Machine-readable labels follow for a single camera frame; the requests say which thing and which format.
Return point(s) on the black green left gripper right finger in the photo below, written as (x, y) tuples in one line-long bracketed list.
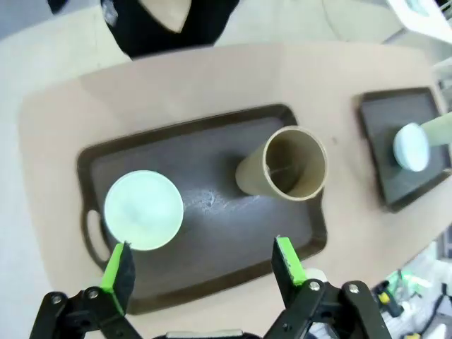
[(287, 265)]

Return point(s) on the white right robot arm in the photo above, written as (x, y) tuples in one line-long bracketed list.
[(420, 19)]

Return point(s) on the yellow black tool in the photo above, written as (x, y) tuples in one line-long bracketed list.
[(386, 298)]

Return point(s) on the person in black shirt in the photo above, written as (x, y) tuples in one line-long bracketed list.
[(141, 42)]

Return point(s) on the light green bowl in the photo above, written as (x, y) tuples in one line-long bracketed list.
[(141, 212)]

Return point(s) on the tall light green cup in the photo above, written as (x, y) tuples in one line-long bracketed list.
[(439, 130)]

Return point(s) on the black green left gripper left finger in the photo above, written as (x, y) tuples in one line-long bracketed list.
[(113, 279)]

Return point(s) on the tall brown cup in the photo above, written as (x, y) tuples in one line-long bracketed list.
[(250, 173)]

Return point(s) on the light blue bowl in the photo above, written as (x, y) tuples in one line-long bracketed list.
[(411, 148)]

